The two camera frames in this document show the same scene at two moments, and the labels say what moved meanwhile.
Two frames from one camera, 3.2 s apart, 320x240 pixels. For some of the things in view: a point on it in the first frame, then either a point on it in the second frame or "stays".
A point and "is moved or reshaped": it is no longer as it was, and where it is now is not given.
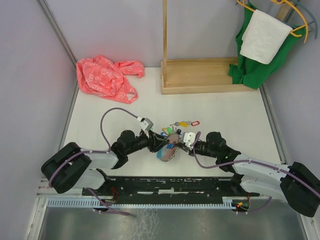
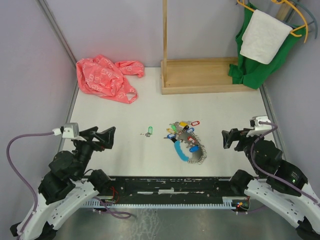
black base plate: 211,188 stays
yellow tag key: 165,129 to 171,130
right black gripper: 182,145 to 235,134
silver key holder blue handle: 167,153 is moved or reshaped
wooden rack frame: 188,75 stays
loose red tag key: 195,123 stays
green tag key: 169,130 to 174,125
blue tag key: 170,145 is moved or reshaped
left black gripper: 155,141 to 107,137
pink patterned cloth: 101,75 stays
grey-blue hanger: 295,26 stays
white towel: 263,36 stays
